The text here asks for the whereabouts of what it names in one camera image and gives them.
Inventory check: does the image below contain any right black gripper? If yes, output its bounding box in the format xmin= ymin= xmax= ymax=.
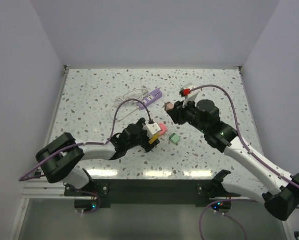
xmin=166 ymin=97 xmax=208 ymax=134

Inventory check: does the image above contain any yellow cube socket adapter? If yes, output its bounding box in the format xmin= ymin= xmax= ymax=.
xmin=149 ymin=133 xmax=161 ymax=145

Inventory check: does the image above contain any brown plug adapter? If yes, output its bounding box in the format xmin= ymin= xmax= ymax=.
xmin=164 ymin=102 xmax=175 ymax=113

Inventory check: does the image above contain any pink plug adapter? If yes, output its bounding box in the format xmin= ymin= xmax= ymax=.
xmin=158 ymin=123 xmax=168 ymax=136

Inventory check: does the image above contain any green plug adapter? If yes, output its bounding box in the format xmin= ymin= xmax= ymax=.
xmin=168 ymin=133 xmax=181 ymax=145

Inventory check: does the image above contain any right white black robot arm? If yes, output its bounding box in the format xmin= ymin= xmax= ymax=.
xmin=164 ymin=100 xmax=299 ymax=221

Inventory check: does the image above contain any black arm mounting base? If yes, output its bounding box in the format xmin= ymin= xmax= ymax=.
xmin=64 ymin=178 xmax=232 ymax=213

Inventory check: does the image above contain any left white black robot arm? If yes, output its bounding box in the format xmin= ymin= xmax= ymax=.
xmin=35 ymin=118 xmax=161 ymax=196

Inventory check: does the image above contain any purple power strip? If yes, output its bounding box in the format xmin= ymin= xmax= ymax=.
xmin=137 ymin=88 xmax=163 ymax=110

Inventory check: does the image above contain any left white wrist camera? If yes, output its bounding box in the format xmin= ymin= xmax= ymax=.
xmin=142 ymin=122 xmax=161 ymax=139

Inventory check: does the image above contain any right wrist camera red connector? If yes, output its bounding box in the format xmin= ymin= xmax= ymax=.
xmin=179 ymin=83 xmax=199 ymax=108

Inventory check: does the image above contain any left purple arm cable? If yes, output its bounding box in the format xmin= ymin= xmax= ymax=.
xmin=18 ymin=99 xmax=155 ymax=182

